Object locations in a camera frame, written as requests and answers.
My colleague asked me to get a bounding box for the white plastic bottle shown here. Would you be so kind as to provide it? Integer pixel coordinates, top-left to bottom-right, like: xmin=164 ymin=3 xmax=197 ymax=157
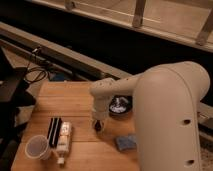
xmin=56 ymin=122 xmax=72 ymax=165

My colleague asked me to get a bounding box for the dark red pepper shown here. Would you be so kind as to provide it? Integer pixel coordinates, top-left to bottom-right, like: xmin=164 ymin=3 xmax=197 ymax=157
xmin=94 ymin=120 xmax=102 ymax=132

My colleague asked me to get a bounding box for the black white striped eraser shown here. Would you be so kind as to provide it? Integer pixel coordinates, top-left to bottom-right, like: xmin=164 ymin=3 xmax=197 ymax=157
xmin=47 ymin=117 xmax=62 ymax=148

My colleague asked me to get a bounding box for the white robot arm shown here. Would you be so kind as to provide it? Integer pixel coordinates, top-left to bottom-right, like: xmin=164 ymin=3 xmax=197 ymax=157
xmin=90 ymin=61 xmax=210 ymax=171

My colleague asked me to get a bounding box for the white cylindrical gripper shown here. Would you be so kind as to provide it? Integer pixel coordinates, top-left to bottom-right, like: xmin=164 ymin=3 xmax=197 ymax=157
xmin=92 ymin=100 xmax=109 ymax=131

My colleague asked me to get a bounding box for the translucent plastic cup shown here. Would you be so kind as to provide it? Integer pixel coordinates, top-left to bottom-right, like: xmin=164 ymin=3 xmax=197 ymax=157
xmin=25 ymin=135 xmax=51 ymax=160

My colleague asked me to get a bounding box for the black bowl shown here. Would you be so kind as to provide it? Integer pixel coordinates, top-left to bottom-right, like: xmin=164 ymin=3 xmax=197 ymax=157
xmin=109 ymin=96 xmax=132 ymax=116

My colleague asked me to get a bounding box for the wooden railing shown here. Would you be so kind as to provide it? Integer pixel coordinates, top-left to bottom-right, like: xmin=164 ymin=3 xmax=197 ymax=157
xmin=28 ymin=0 xmax=213 ymax=53

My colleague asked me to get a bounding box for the black chair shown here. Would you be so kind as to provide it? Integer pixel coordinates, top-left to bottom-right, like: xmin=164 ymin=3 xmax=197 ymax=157
xmin=0 ymin=47 xmax=36 ymax=171

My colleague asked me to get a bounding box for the black cable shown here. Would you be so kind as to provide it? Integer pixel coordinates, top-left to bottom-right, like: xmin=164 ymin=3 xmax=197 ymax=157
xmin=23 ymin=47 xmax=58 ymax=84

